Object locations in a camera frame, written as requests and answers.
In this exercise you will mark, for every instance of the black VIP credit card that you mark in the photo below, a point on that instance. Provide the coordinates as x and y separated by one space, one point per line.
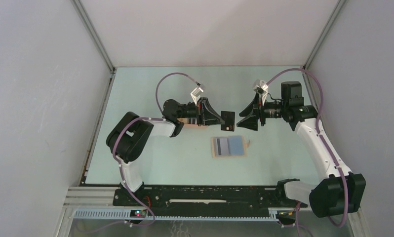
229 121

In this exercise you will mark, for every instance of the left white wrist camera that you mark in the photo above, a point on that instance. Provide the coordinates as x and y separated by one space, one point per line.
197 92

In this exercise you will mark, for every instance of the tan leather card holder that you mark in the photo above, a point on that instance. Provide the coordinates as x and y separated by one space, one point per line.
229 146

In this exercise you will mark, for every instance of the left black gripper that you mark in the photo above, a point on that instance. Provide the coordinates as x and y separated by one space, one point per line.
206 115

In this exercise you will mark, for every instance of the left controller board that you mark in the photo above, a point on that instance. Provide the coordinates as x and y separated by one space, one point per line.
138 213

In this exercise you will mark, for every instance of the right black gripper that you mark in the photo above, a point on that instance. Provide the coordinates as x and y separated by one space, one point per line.
251 122

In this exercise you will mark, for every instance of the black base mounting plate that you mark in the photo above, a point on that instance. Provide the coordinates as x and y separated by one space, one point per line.
206 201

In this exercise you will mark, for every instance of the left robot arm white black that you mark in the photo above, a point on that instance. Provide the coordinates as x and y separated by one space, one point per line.
129 137

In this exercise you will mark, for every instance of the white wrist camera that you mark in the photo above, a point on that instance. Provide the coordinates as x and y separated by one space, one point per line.
197 92
261 88

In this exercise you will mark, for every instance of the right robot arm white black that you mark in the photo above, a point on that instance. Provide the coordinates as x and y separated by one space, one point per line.
340 191

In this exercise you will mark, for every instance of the pink oval tray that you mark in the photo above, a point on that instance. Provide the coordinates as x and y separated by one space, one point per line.
191 123

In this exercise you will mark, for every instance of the aluminium frame rail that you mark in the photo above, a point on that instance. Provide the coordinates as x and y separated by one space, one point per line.
90 197

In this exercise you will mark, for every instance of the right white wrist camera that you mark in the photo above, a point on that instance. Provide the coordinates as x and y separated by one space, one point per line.
261 88

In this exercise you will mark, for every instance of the controller board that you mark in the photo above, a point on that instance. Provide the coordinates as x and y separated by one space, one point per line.
286 218
138 213

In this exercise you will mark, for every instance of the right controller board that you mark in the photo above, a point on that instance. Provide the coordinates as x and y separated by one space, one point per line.
286 218

